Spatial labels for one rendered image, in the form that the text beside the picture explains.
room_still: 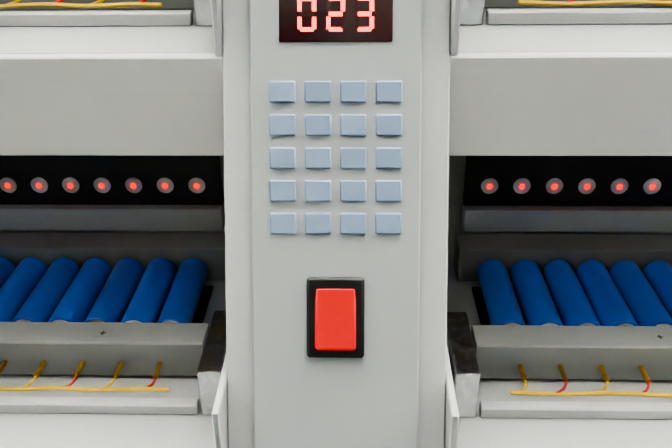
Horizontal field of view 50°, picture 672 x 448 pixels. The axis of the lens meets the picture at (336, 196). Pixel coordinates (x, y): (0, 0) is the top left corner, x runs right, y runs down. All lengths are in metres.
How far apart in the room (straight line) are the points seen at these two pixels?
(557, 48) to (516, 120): 0.03
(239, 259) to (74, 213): 0.21
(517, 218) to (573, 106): 0.17
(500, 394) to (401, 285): 0.11
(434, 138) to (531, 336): 0.14
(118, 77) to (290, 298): 0.12
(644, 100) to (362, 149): 0.12
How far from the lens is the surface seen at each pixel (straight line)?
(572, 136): 0.33
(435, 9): 0.31
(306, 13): 0.30
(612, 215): 0.49
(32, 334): 0.42
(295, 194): 0.30
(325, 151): 0.30
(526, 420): 0.38
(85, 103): 0.33
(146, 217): 0.49
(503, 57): 0.31
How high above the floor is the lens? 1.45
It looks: 5 degrees down
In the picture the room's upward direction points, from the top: straight up
